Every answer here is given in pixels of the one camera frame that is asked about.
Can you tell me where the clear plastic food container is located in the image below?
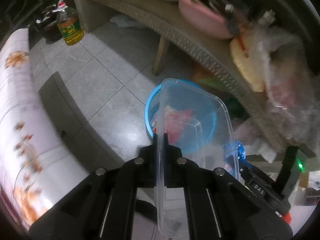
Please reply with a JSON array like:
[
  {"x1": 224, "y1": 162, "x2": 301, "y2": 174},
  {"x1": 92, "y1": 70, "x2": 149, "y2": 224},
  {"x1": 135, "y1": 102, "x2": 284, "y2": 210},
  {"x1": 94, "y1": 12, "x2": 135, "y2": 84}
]
[{"x1": 155, "y1": 79, "x2": 240, "y2": 239}]

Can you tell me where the blue wrapper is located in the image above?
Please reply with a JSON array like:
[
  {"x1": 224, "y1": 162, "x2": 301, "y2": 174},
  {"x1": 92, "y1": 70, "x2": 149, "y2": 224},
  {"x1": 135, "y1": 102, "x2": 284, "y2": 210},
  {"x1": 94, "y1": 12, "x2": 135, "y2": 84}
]
[{"x1": 223, "y1": 140, "x2": 246, "y2": 179}]

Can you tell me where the clear plastic bag of trash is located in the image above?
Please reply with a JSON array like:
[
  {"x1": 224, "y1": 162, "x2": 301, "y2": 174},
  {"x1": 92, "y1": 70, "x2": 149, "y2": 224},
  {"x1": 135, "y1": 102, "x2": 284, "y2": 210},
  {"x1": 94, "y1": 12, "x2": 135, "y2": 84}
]
[{"x1": 229, "y1": 25, "x2": 318, "y2": 144}]

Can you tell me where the blue plastic trash basket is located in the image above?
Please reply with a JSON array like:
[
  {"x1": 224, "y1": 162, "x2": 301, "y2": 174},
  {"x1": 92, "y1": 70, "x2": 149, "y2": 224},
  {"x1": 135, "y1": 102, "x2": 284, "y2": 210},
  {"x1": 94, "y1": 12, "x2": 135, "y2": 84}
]
[{"x1": 144, "y1": 79, "x2": 218, "y2": 153}]

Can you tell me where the floral tablecloth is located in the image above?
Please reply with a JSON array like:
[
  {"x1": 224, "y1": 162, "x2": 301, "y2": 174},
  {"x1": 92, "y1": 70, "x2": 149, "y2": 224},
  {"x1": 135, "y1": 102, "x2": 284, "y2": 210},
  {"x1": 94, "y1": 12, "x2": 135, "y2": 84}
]
[{"x1": 1, "y1": 29, "x2": 87, "y2": 230}]

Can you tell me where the pink plastic basin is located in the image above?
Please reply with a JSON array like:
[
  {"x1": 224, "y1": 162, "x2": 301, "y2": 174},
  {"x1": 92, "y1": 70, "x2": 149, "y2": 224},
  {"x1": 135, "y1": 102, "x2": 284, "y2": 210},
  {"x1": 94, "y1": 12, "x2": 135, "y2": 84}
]
[{"x1": 178, "y1": 0, "x2": 234, "y2": 40}]

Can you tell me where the cooking oil bottle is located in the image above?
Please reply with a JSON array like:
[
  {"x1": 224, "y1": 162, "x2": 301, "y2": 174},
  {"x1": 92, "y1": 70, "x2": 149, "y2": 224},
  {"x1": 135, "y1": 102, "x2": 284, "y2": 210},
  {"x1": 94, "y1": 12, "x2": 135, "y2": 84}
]
[{"x1": 56, "y1": 0, "x2": 84, "y2": 46}]

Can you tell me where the dark jar on floor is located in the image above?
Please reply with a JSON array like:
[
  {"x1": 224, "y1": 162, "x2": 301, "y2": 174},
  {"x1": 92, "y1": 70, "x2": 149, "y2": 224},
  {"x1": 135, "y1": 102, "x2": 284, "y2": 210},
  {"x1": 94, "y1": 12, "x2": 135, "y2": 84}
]
[{"x1": 35, "y1": 4, "x2": 62, "y2": 43}]

